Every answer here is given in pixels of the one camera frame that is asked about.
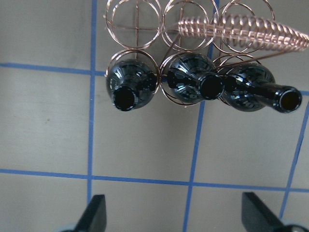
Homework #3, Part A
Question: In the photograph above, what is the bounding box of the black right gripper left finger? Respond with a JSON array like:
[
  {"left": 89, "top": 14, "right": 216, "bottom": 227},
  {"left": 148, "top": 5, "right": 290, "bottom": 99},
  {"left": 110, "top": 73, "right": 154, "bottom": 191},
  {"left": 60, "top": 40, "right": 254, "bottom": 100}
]
[{"left": 74, "top": 194, "right": 107, "bottom": 232}]

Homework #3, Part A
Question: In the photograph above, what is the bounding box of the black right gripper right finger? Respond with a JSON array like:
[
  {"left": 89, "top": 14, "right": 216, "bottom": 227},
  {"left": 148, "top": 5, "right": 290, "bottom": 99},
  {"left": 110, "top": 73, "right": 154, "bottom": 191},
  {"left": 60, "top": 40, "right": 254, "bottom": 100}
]
[{"left": 241, "top": 192, "right": 287, "bottom": 232}]

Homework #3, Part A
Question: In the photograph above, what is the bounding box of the dark glass wine bottle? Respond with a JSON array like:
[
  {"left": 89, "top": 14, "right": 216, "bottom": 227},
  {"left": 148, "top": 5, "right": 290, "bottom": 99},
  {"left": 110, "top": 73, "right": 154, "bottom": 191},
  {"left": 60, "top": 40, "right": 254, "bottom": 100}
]
[{"left": 167, "top": 53, "right": 225, "bottom": 104}]

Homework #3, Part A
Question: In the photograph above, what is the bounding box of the wine bottle in basket far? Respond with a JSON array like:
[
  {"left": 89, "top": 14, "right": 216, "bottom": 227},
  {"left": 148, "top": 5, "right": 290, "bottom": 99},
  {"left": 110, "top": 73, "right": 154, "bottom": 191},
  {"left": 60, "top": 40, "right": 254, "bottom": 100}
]
[{"left": 218, "top": 63, "right": 302, "bottom": 113}]

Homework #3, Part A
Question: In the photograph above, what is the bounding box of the wine bottle in basket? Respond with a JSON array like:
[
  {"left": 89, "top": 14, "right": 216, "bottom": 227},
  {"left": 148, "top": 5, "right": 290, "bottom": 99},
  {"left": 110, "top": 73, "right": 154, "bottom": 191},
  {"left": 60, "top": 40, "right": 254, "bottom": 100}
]
[
  {"left": 218, "top": 63, "right": 302, "bottom": 113},
  {"left": 106, "top": 59, "right": 157, "bottom": 112}
]

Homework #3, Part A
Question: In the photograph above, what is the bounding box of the wine bottle in basket near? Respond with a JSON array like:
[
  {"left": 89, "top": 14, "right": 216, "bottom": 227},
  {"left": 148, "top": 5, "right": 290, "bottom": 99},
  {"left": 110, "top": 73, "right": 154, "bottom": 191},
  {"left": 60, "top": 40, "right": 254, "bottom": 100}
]
[{"left": 106, "top": 59, "right": 157, "bottom": 112}]

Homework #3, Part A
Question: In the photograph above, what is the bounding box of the copper wire wine basket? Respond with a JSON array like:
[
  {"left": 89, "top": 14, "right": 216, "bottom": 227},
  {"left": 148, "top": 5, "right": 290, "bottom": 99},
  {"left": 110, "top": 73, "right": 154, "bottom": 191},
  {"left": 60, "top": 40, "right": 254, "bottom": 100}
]
[{"left": 103, "top": 0, "right": 309, "bottom": 108}]

